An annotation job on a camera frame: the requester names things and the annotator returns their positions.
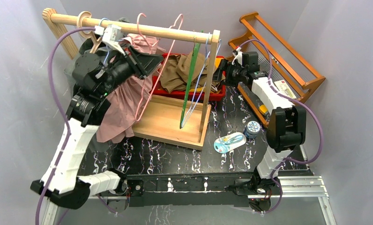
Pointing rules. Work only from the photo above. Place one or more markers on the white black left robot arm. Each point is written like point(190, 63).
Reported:
point(94, 82)

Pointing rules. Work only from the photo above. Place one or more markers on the green plastic hanger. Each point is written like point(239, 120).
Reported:
point(185, 116)

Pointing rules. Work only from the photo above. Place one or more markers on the pink wire hanger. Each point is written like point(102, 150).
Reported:
point(138, 114)

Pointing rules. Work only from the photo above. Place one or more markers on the wooden clothes rack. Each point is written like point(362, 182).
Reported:
point(161, 118)

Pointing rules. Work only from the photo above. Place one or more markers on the small white box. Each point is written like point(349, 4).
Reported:
point(283, 87)

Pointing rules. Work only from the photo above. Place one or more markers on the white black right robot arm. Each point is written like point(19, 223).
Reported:
point(286, 127)

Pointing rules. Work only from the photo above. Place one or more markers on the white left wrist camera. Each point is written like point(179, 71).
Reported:
point(110, 37)

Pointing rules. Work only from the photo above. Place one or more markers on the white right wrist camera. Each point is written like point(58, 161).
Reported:
point(238, 57)

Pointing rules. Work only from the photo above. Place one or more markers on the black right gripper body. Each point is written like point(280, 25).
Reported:
point(226, 65)

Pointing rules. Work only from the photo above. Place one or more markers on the yellow object on rack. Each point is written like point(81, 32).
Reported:
point(264, 111)

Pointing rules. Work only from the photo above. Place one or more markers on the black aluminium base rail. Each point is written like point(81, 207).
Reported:
point(207, 189)

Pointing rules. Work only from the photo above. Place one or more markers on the blue patterned round tin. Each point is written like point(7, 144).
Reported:
point(252, 129)

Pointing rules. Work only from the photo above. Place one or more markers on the pink garment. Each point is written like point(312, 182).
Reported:
point(128, 99)

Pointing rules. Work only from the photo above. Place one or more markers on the orange wooden shoe rack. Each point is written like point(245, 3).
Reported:
point(277, 54)

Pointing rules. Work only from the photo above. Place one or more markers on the brown garment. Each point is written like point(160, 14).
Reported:
point(175, 74)

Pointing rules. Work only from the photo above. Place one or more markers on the white blister pack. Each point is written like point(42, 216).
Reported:
point(229, 142)

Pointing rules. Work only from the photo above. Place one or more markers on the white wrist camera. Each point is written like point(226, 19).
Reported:
point(110, 37)
point(238, 57)

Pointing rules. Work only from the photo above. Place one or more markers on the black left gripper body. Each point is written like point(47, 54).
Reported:
point(139, 63)

